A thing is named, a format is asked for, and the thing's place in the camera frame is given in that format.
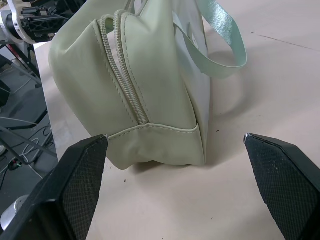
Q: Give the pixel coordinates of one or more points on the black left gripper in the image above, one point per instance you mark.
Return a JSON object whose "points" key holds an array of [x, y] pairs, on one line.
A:
{"points": [[40, 22]]}

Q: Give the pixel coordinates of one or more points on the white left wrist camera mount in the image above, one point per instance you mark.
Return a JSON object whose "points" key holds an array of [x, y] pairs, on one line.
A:
{"points": [[16, 23]]}

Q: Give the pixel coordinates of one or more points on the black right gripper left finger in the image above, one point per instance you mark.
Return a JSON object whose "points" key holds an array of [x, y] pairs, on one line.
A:
{"points": [[62, 200]]}

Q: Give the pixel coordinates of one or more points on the round silver metal part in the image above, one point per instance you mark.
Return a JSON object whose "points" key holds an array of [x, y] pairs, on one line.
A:
{"points": [[18, 203]]}

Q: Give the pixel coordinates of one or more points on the black metal frame stand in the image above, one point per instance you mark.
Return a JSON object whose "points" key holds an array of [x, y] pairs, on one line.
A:
{"points": [[26, 58]]}

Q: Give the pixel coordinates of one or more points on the light green zippered bag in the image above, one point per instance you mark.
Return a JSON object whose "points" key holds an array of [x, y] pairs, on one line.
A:
{"points": [[155, 87]]}

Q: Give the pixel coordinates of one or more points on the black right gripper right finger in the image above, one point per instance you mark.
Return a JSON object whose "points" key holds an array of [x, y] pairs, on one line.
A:
{"points": [[287, 180]]}

